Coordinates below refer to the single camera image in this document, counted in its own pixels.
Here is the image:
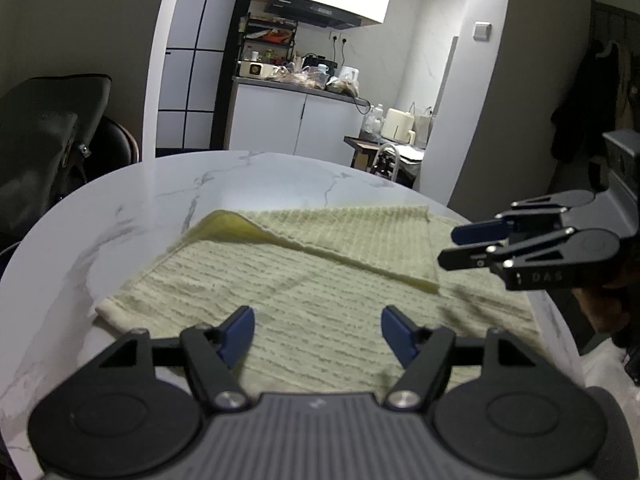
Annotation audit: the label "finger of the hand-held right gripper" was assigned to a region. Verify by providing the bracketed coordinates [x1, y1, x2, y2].
[451, 190, 595, 247]
[437, 227, 581, 281]

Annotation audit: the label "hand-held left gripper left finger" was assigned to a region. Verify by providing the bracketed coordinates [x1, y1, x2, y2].
[95, 305, 257, 413]

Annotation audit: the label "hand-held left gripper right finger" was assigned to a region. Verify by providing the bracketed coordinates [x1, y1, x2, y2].
[381, 305, 547, 413]

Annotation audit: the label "pale yellow ribbed towel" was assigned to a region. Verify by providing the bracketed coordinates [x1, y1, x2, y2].
[95, 205, 547, 395]

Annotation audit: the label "cream tall appliance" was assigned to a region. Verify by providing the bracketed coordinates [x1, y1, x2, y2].
[381, 107, 417, 144]

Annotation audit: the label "dark hanging coat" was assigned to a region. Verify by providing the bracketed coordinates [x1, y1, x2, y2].
[550, 40, 621, 163]

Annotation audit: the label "low brown side table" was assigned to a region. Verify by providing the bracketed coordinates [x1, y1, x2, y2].
[344, 135, 427, 182]

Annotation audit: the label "clear plastic bottles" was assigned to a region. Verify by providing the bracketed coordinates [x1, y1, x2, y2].
[362, 103, 386, 137]

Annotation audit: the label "beige hanging coat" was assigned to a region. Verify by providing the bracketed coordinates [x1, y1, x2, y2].
[607, 42, 640, 132]

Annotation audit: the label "white kitchen base cabinet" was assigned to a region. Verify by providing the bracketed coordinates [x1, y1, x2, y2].
[227, 76, 369, 167]

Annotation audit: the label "black chair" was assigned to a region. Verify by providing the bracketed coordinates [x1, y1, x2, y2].
[87, 116, 142, 183]

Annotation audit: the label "pile of food bags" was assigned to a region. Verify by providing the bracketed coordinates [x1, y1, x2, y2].
[270, 67, 361, 97]

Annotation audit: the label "small white countertop appliance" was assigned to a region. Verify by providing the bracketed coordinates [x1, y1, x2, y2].
[237, 60, 281, 80]

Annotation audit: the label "dark grey backpack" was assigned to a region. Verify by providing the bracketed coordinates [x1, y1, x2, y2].
[0, 75, 112, 243]

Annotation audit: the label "black framed glass sliding door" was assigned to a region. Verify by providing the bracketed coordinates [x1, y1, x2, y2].
[156, 0, 256, 152]

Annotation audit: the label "black range hood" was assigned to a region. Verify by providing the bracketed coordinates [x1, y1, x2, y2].
[264, 0, 362, 30]

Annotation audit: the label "black kitchen shelf rack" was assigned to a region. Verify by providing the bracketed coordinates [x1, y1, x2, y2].
[239, 12, 300, 68]

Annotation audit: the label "metal folding frame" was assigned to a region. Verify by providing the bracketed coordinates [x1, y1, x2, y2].
[372, 143, 402, 179]

